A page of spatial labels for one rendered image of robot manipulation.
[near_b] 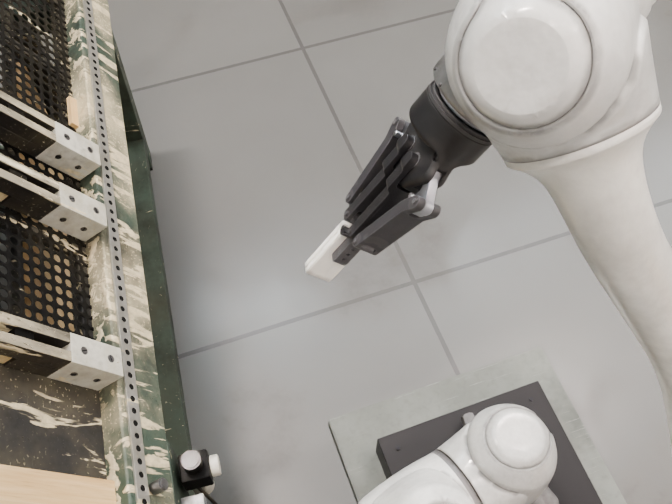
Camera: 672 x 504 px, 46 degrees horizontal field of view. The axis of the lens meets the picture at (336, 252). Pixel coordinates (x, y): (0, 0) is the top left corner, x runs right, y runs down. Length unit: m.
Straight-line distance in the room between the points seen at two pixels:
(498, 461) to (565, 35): 0.97
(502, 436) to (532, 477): 0.08
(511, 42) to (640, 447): 2.25
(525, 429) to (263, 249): 1.62
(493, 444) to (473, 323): 1.36
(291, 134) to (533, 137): 2.66
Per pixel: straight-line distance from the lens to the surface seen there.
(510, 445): 1.33
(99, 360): 1.56
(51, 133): 1.82
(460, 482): 1.34
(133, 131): 2.88
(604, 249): 0.54
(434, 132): 0.67
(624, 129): 0.49
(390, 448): 1.59
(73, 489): 1.48
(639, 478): 2.59
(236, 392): 2.54
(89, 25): 2.26
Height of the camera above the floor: 2.33
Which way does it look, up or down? 58 degrees down
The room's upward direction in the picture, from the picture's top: straight up
